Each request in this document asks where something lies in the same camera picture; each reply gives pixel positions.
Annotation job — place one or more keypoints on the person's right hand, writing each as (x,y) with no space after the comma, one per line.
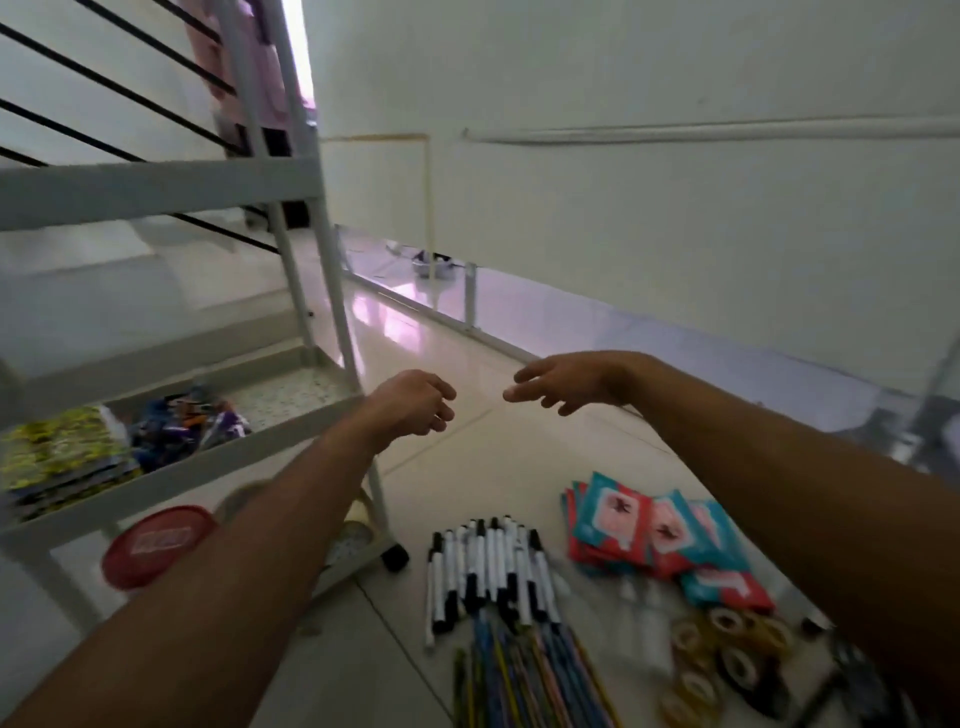
(585,379)

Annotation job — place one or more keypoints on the person's left hand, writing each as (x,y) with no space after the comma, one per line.
(409,405)

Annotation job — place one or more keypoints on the pile of teal wipe packets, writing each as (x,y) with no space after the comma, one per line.
(622,517)

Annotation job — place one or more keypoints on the row of black-capped white markers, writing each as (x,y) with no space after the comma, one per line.
(487,562)

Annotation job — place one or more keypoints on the pile of small staplers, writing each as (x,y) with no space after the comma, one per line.
(187,427)

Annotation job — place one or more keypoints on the clear plastic bottle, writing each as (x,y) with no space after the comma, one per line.
(656,630)
(626,615)

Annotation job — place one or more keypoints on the red plastic bucket with lid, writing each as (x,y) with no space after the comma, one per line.
(157,544)

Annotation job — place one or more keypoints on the pile of colourful patterned pencils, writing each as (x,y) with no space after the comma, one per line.
(525,675)

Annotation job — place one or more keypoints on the pile of small tape rolls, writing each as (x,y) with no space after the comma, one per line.
(739,667)

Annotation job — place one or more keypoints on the beige plastic cart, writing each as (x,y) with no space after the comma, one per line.
(150,191)

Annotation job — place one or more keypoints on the yellow black patterned packets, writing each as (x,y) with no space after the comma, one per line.
(60,450)

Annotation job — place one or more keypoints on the pile of black pens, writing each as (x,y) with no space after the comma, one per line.
(862,682)

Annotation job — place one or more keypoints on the person's right forearm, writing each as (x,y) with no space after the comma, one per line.
(810,502)

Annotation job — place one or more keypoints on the person's left forearm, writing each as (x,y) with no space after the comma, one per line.
(210,600)

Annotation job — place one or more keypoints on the white partition board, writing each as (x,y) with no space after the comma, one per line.
(675,225)

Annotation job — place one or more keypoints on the black metal stair railing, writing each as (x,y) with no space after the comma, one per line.
(112,85)

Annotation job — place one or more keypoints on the thin beige wall strip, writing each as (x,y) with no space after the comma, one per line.
(429,210)

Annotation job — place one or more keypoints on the white wall conduit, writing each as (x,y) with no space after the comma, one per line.
(712,131)

